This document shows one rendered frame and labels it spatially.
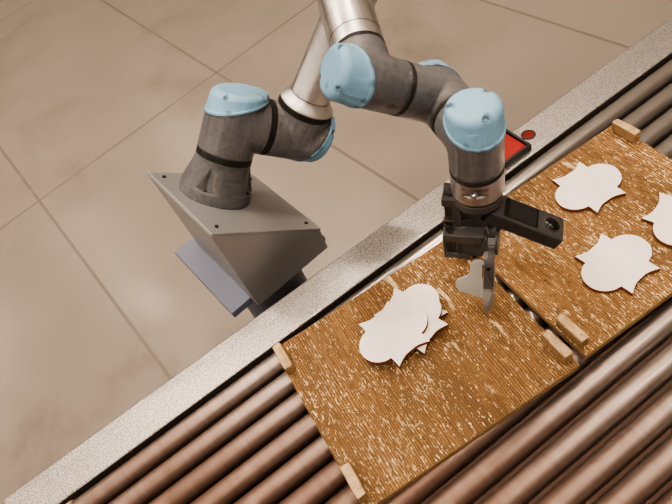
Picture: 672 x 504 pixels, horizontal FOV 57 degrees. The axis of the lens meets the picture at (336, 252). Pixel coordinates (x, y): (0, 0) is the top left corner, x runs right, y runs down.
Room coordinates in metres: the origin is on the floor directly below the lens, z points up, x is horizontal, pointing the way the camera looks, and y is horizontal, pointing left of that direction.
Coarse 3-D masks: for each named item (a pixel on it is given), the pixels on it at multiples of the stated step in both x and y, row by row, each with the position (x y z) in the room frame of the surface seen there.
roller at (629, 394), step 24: (648, 360) 0.37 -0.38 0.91; (624, 384) 0.35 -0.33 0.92; (648, 384) 0.33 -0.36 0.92; (600, 408) 0.33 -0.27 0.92; (624, 408) 0.32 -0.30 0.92; (576, 432) 0.31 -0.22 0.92; (600, 432) 0.30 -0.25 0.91; (552, 456) 0.29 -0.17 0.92; (576, 456) 0.28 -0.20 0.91; (528, 480) 0.28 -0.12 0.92; (552, 480) 0.27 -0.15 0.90
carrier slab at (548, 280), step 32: (608, 128) 0.83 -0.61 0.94; (576, 160) 0.79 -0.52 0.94; (608, 160) 0.75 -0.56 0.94; (640, 160) 0.72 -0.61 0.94; (512, 192) 0.78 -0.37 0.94; (544, 192) 0.75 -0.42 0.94; (640, 192) 0.65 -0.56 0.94; (576, 224) 0.65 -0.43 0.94; (608, 224) 0.62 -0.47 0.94; (640, 224) 0.59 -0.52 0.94; (480, 256) 0.67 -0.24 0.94; (512, 256) 0.64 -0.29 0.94; (544, 256) 0.61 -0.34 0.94; (512, 288) 0.58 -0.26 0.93; (544, 288) 0.55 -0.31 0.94; (576, 288) 0.53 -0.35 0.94; (640, 288) 0.48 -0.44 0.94; (544, 320) 0.50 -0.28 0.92; (576, 320) 0.47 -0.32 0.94; (608, 320) 0.45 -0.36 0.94
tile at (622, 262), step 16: (608, 240) 0.58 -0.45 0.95; (624, 240) 0.57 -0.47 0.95; (640, 240) 0.55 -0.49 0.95; (576, 256) 0.58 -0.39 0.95; (592, 256) 0.57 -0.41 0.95; (608, 256) 0.55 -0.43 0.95; (624, 256) 0.54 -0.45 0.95; (640, 256) 0.53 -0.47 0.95; (592, 272) 0.54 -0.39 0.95; (608, 272) 0.52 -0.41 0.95; (624, 272) 0.51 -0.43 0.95; (640, 272) 0.50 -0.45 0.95; (592, 288) 0.51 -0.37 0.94; (608, 288) 0.50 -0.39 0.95; (624, 288) 0.48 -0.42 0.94
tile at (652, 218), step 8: (664, 200) 0.61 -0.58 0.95; (656, 208) 0.60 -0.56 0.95; (664, 208) 0.59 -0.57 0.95; (648, 216) 0.59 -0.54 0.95; (656, 216) 0.59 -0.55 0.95; (664, 216) 0.58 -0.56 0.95; (656, 224) 0.57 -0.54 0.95; (664, 224) 0.56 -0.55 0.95; (656, 232) 0.56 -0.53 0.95; (664, 232) 0.55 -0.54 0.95; (656, 240) 0.55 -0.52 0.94; (664, 240) 0.54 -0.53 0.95
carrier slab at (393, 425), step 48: (384, 288) 0.70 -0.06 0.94; (336, 336) 0.64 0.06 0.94; (480, 336) 0.52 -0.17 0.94; (528, 336) 0.48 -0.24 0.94; (336, 384) 0.55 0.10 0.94; (384, 384) 0.51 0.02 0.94; (432, 384) 0.47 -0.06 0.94; (480, 384) 0.44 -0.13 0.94; (528, 384) 0.41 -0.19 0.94; (336, 432) 0.47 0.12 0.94; (384, 432) 0.43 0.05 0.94; (432, 432) 0.40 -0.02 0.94; (480, 432) 0.37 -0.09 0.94; (384, 480) 0.36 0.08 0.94
